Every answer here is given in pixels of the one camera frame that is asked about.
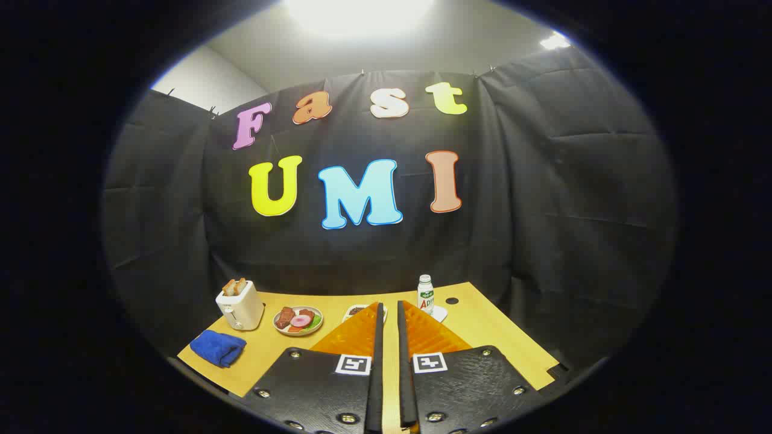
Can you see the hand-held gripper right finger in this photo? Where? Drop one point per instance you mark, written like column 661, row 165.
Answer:
column 405, row 386

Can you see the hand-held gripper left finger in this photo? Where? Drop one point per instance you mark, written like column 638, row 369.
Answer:
column 379, row 374

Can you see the white divided dish of beans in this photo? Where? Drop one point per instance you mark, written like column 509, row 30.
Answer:
column 353, row 311

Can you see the white square coaster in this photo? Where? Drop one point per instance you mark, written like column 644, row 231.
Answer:
column 440, row 313

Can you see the green toy lettuce leaf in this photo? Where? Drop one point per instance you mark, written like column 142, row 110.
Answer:
column 315, row 324

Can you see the round plate of toy food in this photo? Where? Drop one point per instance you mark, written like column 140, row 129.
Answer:
column 298, row 330

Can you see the white drink bottle green label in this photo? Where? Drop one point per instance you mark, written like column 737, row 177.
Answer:
column 426, row 295

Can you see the pink toy ham slice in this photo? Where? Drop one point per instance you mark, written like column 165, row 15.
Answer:
column 300, row 320

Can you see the brown toy meat piece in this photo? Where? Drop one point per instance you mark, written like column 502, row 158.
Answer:
column 284, row 317

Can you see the white toaster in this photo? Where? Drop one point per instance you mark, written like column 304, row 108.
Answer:
column 242, row 312

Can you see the blue cloth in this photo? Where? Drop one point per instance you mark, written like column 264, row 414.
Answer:
column 217, row 348

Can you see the toast slice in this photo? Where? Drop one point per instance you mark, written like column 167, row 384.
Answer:
column 240, row 285
column 228, row 287

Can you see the large ceiling light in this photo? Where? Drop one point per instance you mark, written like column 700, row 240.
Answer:
column 359, row 15

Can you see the small ceiling light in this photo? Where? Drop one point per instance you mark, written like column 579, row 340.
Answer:
column 555, row 41

